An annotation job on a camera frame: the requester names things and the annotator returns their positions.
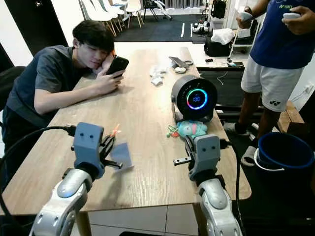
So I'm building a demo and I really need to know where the black smartphone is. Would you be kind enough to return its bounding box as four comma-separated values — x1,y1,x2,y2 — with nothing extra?
106,56,130,77

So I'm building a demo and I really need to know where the white handheld controller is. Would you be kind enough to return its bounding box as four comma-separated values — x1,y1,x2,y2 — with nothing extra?
239,11,253,22
282,12,302,21

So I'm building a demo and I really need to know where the grey-shirt person right hand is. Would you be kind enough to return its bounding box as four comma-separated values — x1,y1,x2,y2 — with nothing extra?
94,71,124,94

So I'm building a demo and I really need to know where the grey-shirt person left hand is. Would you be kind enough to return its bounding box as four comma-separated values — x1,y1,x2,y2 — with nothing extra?
96,52,115,74

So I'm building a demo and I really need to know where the blue-shirt person right hand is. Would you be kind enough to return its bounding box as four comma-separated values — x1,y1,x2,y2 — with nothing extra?
236,7,254,29

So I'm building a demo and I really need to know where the blue-shirt person left hand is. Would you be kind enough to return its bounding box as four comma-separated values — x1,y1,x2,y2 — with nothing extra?
284,5,315,35

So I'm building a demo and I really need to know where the black low cabinet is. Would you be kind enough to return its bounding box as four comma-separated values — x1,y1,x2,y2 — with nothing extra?
197,69,249,111

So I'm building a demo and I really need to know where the clear crumpled plastic wrapper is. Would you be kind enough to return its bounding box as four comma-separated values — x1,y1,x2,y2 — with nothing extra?
149,65,168,78

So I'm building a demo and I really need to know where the grey folding phone stand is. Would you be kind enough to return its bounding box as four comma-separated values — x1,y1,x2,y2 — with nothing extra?
168,56,192,68

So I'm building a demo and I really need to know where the person in grey t-shirt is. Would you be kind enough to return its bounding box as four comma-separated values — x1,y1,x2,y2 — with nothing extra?
0,20,130,192

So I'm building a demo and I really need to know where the black bin with blue rim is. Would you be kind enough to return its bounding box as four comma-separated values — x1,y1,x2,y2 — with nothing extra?
253,131,315,217

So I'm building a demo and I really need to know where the black duffel bag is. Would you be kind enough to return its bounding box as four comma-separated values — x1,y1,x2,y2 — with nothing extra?
203,39,233,58

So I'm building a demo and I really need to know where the brown wooden crate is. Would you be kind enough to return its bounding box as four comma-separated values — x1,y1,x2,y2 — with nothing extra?
277,101,307,133

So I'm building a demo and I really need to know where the white crumpled cloth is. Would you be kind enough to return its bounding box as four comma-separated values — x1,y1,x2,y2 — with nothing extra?
211,28,234,46

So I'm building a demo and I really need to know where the white metal rack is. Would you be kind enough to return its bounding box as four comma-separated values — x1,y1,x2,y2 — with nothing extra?
229,0,256,59

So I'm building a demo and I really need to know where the small black white machine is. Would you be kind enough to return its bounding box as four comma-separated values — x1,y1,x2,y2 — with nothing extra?
191,22,211,36

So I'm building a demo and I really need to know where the large black rug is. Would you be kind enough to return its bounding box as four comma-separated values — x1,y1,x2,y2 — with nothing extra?
113,13,207,42

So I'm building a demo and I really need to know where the black chair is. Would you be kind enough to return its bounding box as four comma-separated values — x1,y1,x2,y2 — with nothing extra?
300,93,315,136

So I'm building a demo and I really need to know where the white plastic chair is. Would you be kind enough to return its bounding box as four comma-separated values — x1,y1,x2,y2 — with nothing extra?
126,0,144,28
96,0,124,35
79,0,104,23

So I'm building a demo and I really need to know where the person in blue shirt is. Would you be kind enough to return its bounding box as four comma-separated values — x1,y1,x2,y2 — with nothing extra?
224,0,315,168

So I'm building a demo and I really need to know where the black backpack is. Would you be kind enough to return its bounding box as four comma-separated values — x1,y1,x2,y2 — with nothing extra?
210,0,227,20

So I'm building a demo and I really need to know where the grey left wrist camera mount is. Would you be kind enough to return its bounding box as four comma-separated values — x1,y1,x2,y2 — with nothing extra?
72,122,106,170

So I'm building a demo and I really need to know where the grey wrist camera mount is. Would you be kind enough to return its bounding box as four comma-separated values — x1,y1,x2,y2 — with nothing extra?
72,122,106,170
188,134,221,181

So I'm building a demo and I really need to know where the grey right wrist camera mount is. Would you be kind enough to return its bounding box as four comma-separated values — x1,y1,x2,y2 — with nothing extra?
188,134,221,181

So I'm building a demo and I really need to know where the teal plush keychain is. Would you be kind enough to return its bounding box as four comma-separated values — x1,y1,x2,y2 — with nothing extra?
166,120,208,139

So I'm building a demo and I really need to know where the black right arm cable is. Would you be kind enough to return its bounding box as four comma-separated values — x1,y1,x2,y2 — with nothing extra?
220,139,241,217

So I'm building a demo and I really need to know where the round black ring-light speaker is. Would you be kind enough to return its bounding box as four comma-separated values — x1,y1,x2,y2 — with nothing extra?
171,74,219,122

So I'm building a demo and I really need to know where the black wheeled frame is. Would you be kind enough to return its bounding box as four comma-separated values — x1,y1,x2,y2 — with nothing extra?
143,0,173,21

